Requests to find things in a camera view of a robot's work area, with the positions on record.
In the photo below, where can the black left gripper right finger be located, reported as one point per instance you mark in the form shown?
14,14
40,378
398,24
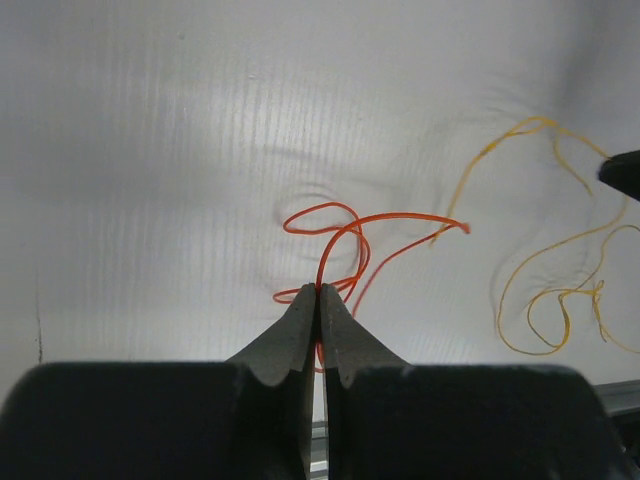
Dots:
390,419

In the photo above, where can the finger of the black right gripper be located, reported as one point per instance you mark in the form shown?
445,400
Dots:
622,173

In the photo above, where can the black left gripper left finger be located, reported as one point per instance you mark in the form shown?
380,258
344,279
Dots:
248,417

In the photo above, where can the aluminium table frame rail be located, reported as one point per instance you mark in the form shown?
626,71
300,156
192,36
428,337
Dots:
621,402

